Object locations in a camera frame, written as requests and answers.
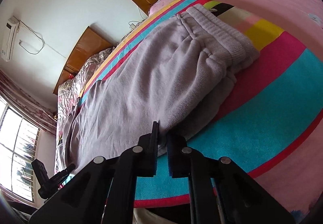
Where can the white air conditioner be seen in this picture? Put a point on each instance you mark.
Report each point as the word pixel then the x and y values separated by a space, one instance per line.
pixel 10 32

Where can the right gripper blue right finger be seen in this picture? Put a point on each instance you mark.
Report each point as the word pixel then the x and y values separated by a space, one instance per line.
pixel 219 190

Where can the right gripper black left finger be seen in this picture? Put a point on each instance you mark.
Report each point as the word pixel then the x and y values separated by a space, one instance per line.
pixel 104 190

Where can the floral pink curtain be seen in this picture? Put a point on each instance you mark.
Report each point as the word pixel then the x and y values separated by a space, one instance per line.
pixel 27 106

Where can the barred window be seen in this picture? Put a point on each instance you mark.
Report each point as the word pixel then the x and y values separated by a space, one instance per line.
pixel 18 139

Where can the left wooden headboard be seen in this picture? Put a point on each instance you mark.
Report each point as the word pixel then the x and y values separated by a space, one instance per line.
pixel 89 44

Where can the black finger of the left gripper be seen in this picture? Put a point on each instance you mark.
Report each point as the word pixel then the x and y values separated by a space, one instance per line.
pixel 61 176

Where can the rainbow striped blanket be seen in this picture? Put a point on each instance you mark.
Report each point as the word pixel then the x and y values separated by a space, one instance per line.
pixel 251 92

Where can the floral pink quilt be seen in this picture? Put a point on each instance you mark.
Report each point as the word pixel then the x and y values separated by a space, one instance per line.
pixel 69 91

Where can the lilac sweatpants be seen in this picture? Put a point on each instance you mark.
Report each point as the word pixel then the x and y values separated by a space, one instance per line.
pixel 178 76

